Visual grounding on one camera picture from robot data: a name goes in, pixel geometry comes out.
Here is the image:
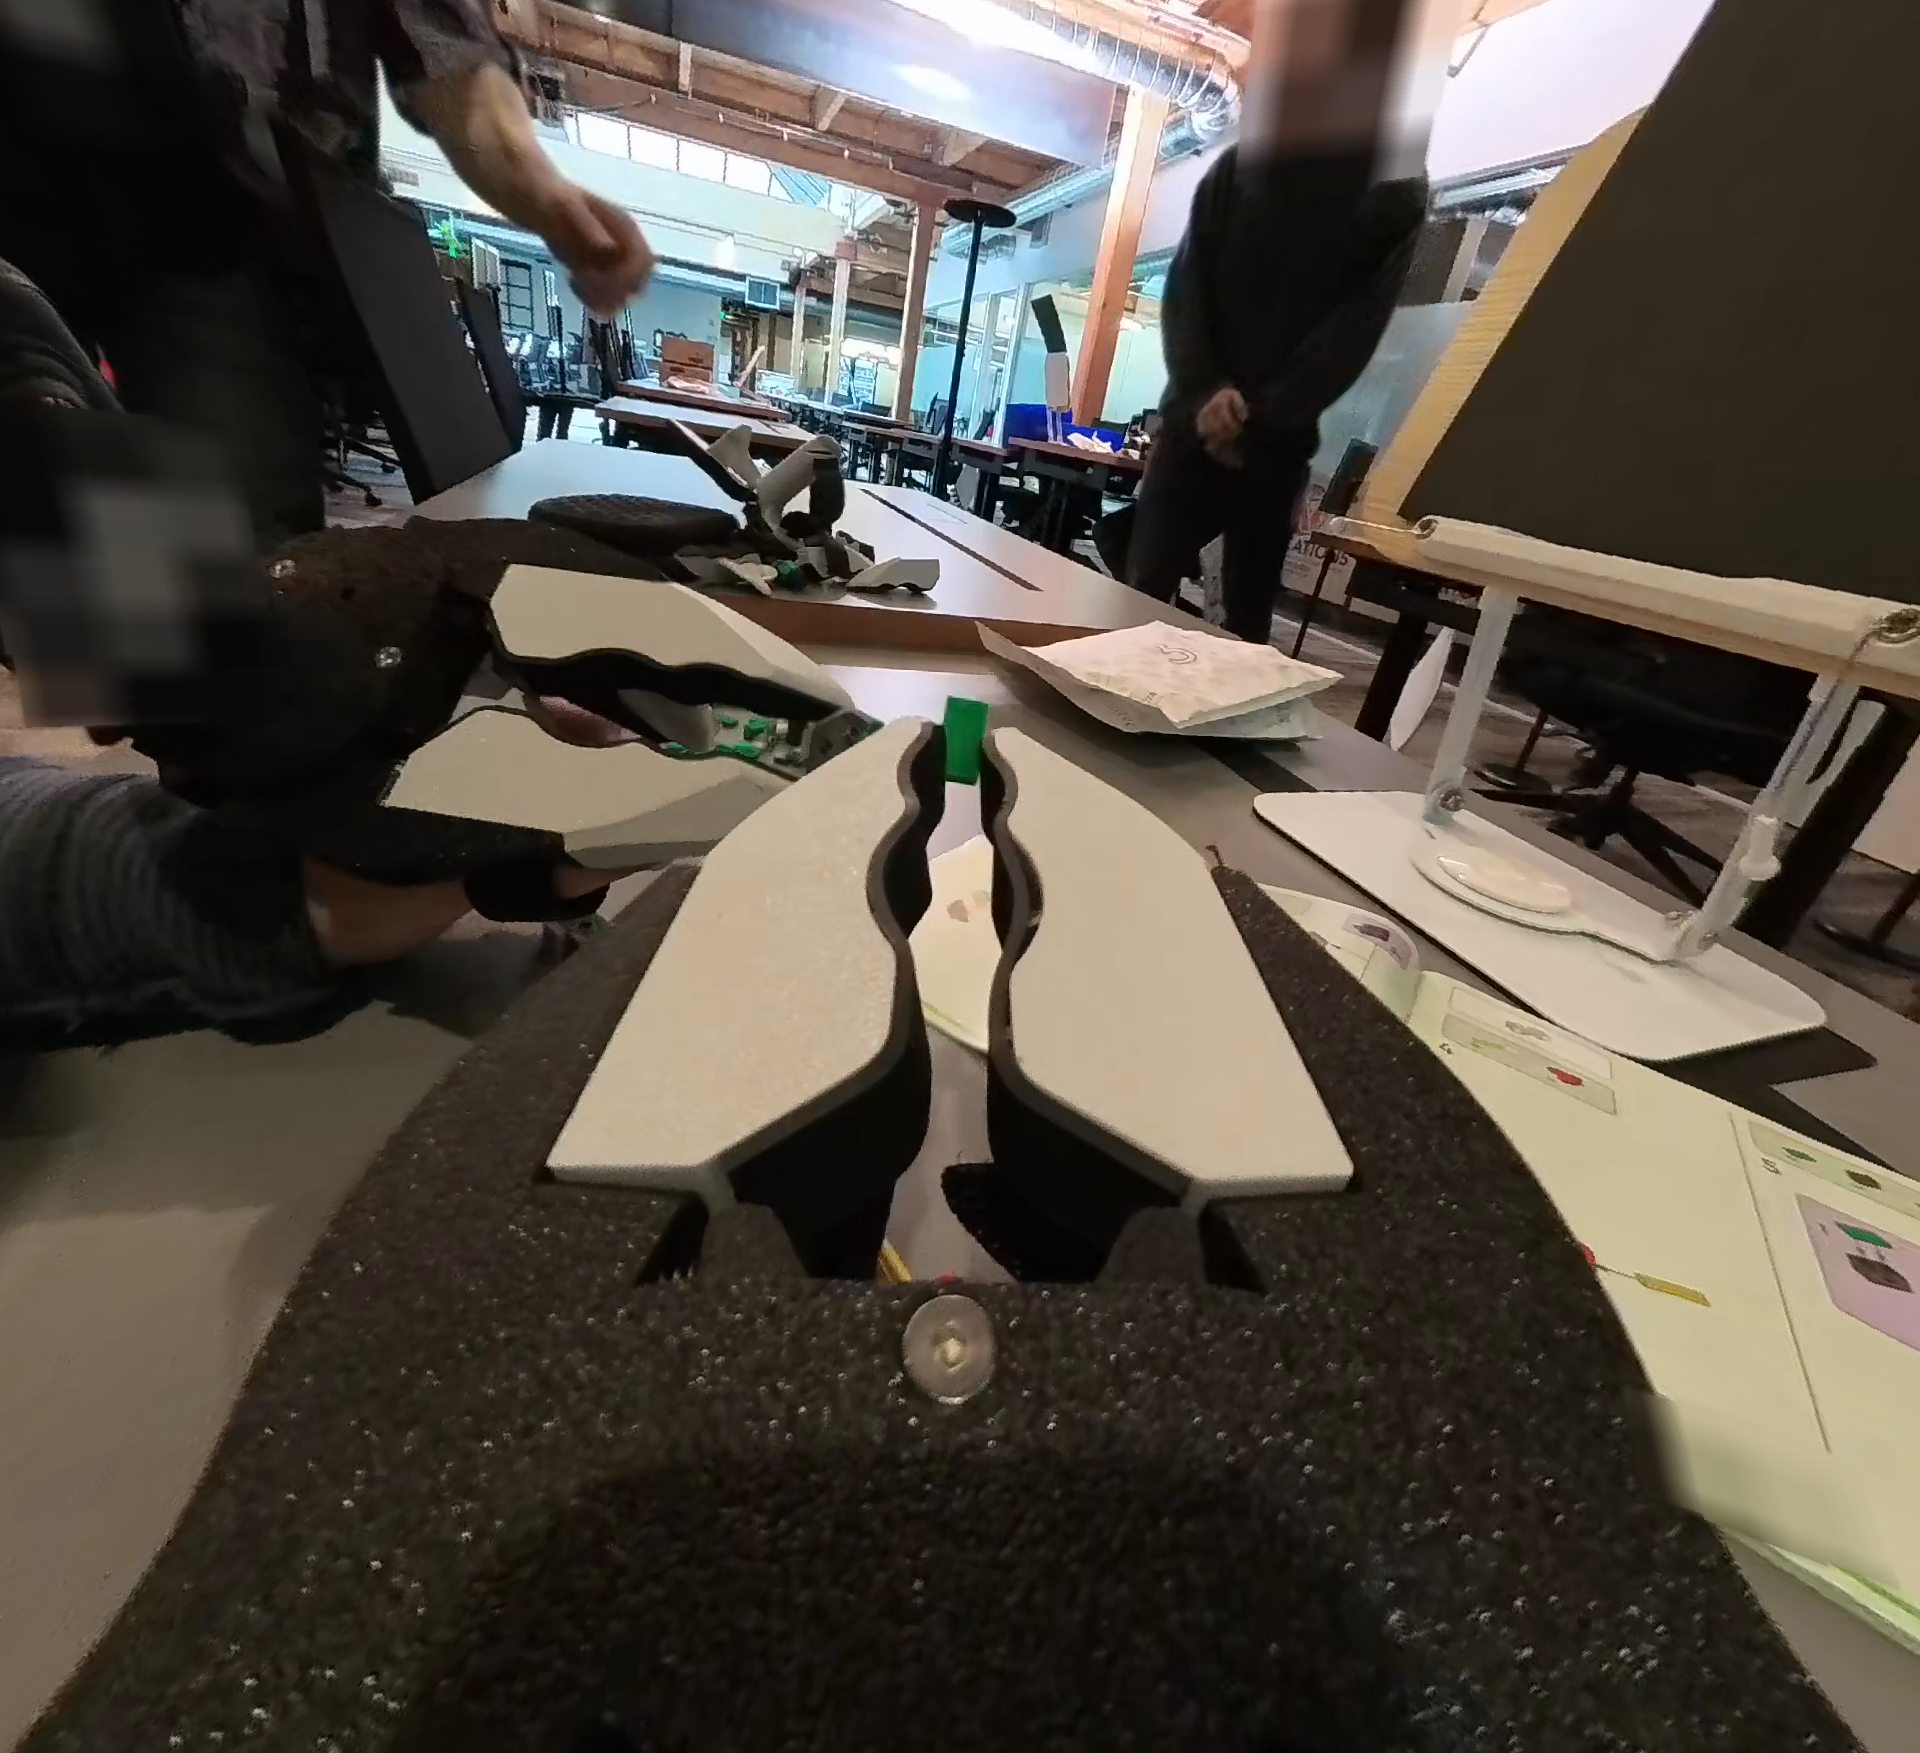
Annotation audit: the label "background office desks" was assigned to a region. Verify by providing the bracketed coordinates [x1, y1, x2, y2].
[598, 375, 1150, 541]

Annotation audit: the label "grey and green brick assembly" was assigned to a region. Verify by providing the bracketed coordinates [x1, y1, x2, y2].
[541, 688, 884, 782]

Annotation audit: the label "brick instruction booklet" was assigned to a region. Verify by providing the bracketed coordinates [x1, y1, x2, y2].
[911, 834, 1920, 1655]

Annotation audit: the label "person's left hand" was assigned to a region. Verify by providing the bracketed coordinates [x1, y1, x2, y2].
[306, 855, 519, 967]

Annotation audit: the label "pale pistol grip part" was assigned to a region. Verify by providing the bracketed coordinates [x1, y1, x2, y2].
[667, 418, 849, 541]

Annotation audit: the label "grey desk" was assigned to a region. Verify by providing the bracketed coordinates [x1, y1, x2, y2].
[0, 613, 1920, 1753]

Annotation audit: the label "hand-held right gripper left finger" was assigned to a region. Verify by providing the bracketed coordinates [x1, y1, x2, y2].
[547, 717, 939, 1253]

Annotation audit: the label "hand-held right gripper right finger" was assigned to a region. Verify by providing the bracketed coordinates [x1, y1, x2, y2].
[979, 724, 1360, 1253]

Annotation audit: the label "black office chair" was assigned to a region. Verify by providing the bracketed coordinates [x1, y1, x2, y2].
[1476, 650, 1818, 873]

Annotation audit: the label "large black board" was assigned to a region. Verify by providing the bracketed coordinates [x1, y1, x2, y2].
[1366, 0, 1920, 563]

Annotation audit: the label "person's left forearm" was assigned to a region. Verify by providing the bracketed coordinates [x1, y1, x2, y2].
[0, 754, 338, 1052]

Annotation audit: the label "dark flat panel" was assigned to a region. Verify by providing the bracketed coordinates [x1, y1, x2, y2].
[319, 175, 519, 505]

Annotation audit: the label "wooden-edged desk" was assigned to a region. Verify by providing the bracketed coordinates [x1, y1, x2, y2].
[411, 437, 1202, 655]

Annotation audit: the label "white paper bag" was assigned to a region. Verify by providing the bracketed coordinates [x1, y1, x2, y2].
[974, 617, 1344, 744]

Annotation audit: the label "black foam gripper shells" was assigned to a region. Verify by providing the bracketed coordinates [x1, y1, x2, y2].
[529, 490, 747, 563]

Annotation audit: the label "loose grey finger plates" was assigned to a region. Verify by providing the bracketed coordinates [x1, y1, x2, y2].
[676, 530, 941, 599]

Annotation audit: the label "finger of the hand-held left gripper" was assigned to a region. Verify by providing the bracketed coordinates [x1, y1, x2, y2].
[382, 706, 805, 873]
[487, 563, 860, 722]

